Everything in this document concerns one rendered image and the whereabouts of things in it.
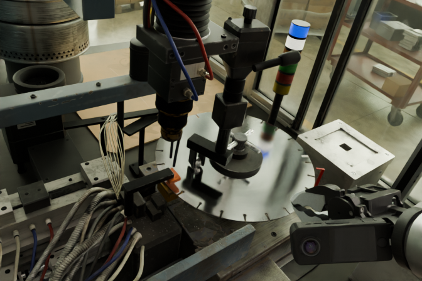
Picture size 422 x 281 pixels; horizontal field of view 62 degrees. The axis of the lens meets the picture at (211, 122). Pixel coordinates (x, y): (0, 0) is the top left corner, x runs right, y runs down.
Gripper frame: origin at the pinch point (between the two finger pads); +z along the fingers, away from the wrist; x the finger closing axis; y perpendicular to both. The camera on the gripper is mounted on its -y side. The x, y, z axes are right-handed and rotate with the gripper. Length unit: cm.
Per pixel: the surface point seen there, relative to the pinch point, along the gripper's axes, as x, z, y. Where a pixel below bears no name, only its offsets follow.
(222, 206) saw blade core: -0.8, 9.0, -8.3
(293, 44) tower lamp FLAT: 29.3, 23.5, 21.8
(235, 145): 8.6, 14.5, -1.7
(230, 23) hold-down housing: 28.3, -1.8, -9.4
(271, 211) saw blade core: -2.6, 6.0, -0.3
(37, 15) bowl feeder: 45, 60, -33
